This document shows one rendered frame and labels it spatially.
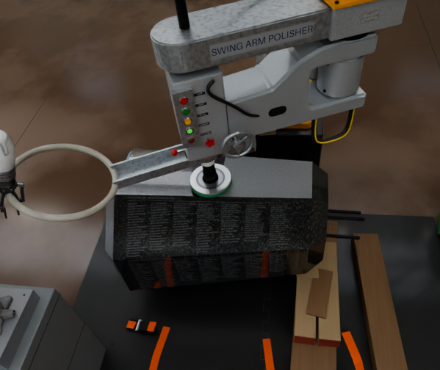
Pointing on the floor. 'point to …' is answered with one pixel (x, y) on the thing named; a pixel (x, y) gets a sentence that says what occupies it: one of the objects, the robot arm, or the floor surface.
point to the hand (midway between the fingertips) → (11, 209)
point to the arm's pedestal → (54, 337)
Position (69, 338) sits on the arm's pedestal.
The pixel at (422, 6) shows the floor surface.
